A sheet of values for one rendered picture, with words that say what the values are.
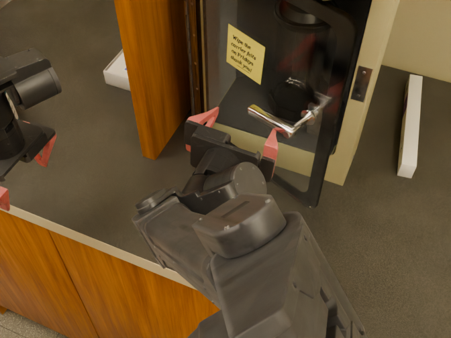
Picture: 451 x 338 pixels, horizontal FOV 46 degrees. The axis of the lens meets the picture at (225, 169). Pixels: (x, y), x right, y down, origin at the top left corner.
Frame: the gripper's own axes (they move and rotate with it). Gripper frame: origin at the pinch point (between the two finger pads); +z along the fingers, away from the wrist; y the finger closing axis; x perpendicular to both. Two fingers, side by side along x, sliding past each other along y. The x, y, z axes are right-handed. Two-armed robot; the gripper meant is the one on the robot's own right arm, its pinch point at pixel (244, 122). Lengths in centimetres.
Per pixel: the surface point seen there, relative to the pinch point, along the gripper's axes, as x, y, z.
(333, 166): 17.5, -14.8, 13.9
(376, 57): -9.5, -15.7, 12.4
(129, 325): 73, 21, -9
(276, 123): -2.9, -5.1, -1.1
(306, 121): -3.2, -9.1, 1.2
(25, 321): 122, 68, -4
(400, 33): 12, -19, 57
